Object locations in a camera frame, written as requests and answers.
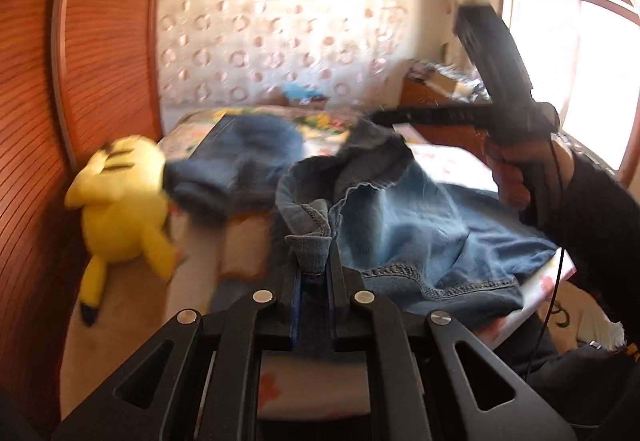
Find cardboard box with blue cloth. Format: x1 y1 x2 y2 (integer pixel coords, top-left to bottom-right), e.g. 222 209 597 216
282 81 328 109

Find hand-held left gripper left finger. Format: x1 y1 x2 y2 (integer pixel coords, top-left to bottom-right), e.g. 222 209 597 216
50 263 303 441

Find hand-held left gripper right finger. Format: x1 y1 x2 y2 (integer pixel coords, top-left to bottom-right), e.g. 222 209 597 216
327 252 577 441

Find blue denim pants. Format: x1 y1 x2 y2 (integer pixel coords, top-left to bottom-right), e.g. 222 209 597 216
162 113 558 329

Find dark cloth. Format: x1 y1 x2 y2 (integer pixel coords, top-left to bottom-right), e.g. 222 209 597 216
500 316 640 441

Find wooden frame window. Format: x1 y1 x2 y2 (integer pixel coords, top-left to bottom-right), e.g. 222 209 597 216
500 0 640 172

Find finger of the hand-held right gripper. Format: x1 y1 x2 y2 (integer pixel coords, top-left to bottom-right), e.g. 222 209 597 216
372 106 493 128

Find wooden slatted wardrobe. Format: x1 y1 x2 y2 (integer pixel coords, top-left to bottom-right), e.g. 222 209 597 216
0 0 173 422

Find person's right hand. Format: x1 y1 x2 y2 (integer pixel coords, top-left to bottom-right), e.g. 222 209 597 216
485 136 533 212

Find open cardboard box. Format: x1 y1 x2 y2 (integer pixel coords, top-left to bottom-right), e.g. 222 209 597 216
425 68 473 98

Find floral fleece blanket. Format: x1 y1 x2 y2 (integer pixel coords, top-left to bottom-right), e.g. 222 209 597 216
60 106 418 422

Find sheer circle pattern curtain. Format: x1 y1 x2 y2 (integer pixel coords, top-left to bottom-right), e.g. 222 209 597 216
157 0 416 109

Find wooden sideboard cabinet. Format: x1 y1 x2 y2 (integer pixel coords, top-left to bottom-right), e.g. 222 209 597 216
400 73 496 162

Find cream printed cloth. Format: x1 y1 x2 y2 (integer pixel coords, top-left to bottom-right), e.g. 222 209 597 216
550 281 627 353

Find person's right forearm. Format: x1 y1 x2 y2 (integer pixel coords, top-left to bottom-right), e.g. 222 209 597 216
542 146 640 302

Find black cable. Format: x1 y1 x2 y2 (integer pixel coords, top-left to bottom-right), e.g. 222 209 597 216
525 133 576 379

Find yellow plush toy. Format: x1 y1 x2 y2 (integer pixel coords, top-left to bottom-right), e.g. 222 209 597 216
64 136 178 328

